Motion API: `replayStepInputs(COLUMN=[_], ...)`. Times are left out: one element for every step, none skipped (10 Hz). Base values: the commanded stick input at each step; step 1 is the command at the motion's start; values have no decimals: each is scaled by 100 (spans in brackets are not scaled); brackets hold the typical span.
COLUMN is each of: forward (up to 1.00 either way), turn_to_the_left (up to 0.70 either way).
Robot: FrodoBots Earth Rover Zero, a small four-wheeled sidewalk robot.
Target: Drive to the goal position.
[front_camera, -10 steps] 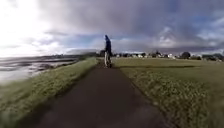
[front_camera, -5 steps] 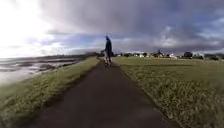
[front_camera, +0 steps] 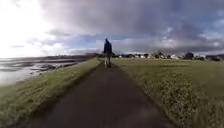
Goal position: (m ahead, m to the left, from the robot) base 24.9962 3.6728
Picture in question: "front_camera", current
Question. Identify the row of distant buildings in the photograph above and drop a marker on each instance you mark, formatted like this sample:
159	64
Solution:
166	56

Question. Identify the wide grass field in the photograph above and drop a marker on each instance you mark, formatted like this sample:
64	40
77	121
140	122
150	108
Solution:
180	83

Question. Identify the grass strip beside water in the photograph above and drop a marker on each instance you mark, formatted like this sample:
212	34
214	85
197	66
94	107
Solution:
30	93

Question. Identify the dark asphalt path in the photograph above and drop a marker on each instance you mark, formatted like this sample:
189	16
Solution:
103	100

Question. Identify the water with mudflats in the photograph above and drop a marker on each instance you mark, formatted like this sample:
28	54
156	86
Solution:
16	68

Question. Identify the person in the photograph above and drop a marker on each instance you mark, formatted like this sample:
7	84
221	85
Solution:
107	50

